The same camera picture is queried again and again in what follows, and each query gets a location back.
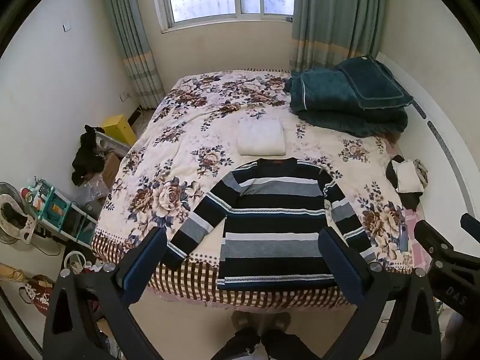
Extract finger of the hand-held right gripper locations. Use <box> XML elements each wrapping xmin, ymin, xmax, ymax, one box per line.
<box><xmin>460</xmin><ymin>213</ymin><xmax>480</xmax><ymax>236</ymax></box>
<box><xmin>414</xmin><ymin>220</ymin><xmax>456</xmax><ymax>267</ymax></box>

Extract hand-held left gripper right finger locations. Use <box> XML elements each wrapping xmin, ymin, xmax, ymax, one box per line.
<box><xmin>318</xmin><ymin>228</ymin><xmax>441</xmax><ymax>360</ymax></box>

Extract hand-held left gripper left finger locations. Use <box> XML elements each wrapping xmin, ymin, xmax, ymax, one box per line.
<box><xmin>42</xmin><ymin>227</ymin><xmax>167</xmax><ymax>360</ymax></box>

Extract striped knit sweater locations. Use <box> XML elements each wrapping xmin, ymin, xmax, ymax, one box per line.
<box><xmin>162</xmin><ymin>158</ymin><xmax>377</xmax><ymax>292</ymax></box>

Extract pink checked sheet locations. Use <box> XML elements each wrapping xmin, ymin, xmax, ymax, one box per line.
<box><xmin>404</xmin><ymin>208</ymin><xmax>432</xmax><ymax>271</ymax></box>

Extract dark cloth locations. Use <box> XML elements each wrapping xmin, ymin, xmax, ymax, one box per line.
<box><xmin>386</xmin><ymin>159</ymin><xmax>424</xmax><ymax>211</ymax></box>

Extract grey cloth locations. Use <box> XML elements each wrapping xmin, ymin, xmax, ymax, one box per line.
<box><xmin>414</xmin><ymin>159</ymin><xmax>429</xmax><ymax>190</ymax></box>

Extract white cloth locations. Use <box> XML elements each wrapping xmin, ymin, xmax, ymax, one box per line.
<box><xmin>397</xmin><ymin>160</ymin><xmax>420</xmax><ymax>193</ymax></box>

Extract person's right shoe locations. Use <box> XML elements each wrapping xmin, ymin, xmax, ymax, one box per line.
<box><xmin>268</xmin><ymin>311</ymin><xmax>292</xmax><ymax>336</ymax></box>

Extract person's shoe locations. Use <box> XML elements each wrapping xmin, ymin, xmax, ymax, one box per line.
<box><xmin>231</xmin><ymin>310</ymin><xmax>259</xmax><ymax>340</ymax></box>
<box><xmin>268</xmin><ymin>311</ymin><xmax>292</xmax><ymax>336</ymax></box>

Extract cardboard box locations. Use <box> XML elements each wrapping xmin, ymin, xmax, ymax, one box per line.
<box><xmin>101</xmin><ymin>152</ymin><xmax>121</xmax><ymax>185</ymax></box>

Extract teal storage rack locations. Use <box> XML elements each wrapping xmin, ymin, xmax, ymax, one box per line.
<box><xmin>22</xmin><ymin>178</ymin><xmax>99</xmax><ymax>244</ymax></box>

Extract white headboard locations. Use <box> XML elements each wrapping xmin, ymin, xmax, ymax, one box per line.
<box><xmin>375</xmin><ymin>50</ymin><xmax>480</xmax><ymax>233</ymax></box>

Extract person's dark pants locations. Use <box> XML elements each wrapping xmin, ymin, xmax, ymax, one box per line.
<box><xmin>215</xmin><ymin>326</ymin><xmax>319</xmax><ymax>360</ymax></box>

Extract person's left shoe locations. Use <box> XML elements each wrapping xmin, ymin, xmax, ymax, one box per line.
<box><xmin>231</xmin><ymin>310</ymin><xmax>259</xmax><ymax>340</ymax></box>

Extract red and white bag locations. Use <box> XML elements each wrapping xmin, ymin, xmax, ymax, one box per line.
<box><xmin>19</xmin><ymin>274</ymin><xmax>56</xmax><ymax>316</ymax></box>

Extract floral blanket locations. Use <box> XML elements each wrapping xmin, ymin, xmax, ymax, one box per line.
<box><xmin>92</xmin><ymin>68</ymin><xmax>432</xmax><ymax>306</ymax></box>

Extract black clothing heap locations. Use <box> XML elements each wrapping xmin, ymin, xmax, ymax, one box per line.
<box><xmin>72</xmin><ymin>124</ymin><xmax>106</xmax><ymax>187</ymax></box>

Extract yellow box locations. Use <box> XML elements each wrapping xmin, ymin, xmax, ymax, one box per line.
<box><xmin>102</xmin><ymin>114</ymin><xmax>137</xmax><ymax>146</ymax></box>

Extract tan broom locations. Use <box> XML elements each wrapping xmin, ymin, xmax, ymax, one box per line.
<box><xmin>0</xmin><ymin>264</ymin><xmax>29</xmax><ymax>283</ymax></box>

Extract white floor fan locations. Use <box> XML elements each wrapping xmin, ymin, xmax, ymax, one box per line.
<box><xmin>0</xmin><ymin>182</ymin><xmax>38</xmax><ymax>250</ymax></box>

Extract folded white garment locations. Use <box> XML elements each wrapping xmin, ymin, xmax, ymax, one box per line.
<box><xmin>237</xmin><ymin>118</ymin><xmax>286</xmax><ymax>156</ymax></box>

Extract teal pillow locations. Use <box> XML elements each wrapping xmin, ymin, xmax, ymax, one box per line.
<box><xmin>335</xmin><ymin>55</ymin><xmax>414</xmax><ymax>111</ymax></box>

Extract folded teal quilt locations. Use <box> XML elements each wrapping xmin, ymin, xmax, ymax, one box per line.
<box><xmin>284</xmin><ymin>68</ymin><xmax>409</xmax><ymax>138</ymax></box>

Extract grey-green curtain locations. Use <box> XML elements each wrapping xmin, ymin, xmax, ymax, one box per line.
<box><xmin>99</xmin><ymin>0</ymin><xmax>166</xmax><ymax>110</ymax></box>
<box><xmin>290</xmin><ymin>0</ymin><xmax>387</xmax><ymax>74</ymax></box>

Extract white cable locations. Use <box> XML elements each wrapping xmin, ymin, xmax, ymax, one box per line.
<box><xmin>62</xmin><ymin>250</ymin><xmax>94</xmax><ymax>274</ymax></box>

